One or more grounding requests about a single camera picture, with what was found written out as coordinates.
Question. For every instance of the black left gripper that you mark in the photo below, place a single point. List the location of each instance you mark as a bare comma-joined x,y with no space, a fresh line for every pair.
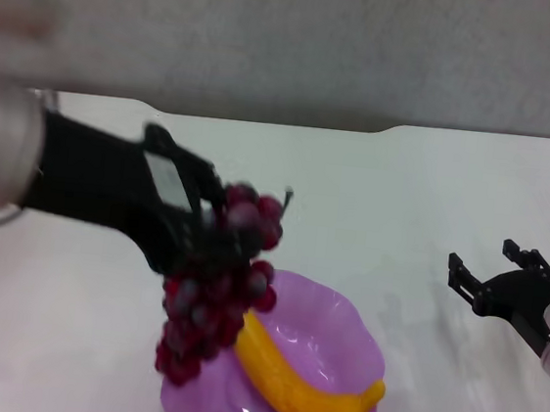
96,177

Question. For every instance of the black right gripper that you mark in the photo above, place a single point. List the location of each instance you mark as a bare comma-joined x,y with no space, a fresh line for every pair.
516,295

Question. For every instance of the red grape bunch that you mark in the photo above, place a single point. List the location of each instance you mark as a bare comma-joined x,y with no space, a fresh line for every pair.
217,283

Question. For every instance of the yellow banana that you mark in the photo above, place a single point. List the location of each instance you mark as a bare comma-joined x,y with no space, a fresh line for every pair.
286,379

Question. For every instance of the purple wavy plastic plate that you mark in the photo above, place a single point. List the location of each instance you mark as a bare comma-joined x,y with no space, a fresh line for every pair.
321,329

